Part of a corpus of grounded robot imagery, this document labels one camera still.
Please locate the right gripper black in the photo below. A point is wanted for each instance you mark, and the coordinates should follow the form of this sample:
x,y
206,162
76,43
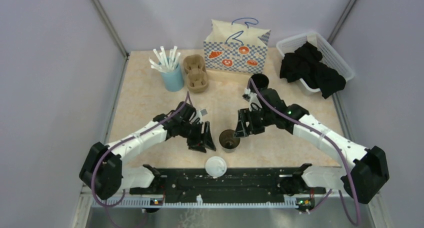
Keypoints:
x,y
244,116

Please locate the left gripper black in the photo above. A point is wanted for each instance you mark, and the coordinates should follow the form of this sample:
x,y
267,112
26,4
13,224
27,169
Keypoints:
x,y
192,144

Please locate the black coffee cup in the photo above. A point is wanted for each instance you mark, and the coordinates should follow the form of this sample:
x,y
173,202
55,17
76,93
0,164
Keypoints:
x,y
228,141

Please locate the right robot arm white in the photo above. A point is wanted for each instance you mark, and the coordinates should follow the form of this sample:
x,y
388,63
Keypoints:
x,y
363,171

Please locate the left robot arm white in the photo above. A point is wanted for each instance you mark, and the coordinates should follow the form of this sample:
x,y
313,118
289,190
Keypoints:
x,y
103,170

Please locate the checkered paper takeout bag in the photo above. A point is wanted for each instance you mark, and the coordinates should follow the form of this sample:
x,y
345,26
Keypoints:
x,y
237,46

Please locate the stack of black cups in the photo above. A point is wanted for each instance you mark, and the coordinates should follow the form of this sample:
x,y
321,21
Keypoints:
x,y
260,80

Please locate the cardboard cup carrier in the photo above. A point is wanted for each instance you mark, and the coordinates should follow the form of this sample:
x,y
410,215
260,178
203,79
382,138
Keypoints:
x,y
196,77

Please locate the blue straw holder cup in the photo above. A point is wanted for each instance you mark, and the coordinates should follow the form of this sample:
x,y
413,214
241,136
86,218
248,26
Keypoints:
x,y
173,81

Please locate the black cloth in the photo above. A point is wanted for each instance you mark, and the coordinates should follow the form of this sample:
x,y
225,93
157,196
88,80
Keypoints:
x,y
305,63

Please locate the white plastic basket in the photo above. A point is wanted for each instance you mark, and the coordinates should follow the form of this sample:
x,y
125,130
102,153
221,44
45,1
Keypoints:
x,y
330,56

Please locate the white wrapped straws bundle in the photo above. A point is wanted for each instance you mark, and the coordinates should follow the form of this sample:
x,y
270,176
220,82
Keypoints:
x,y
167,63

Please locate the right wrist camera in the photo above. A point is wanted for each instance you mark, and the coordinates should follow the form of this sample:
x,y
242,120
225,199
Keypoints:
x,y
251,97

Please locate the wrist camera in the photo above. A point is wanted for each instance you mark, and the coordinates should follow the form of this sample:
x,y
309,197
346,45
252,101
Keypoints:
x,y
251,97
202,112

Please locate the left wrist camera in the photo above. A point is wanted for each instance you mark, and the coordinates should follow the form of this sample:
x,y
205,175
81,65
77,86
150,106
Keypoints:
x,y
202,112

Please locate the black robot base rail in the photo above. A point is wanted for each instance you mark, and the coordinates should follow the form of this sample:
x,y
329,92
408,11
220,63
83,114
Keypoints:
x,y
244,186

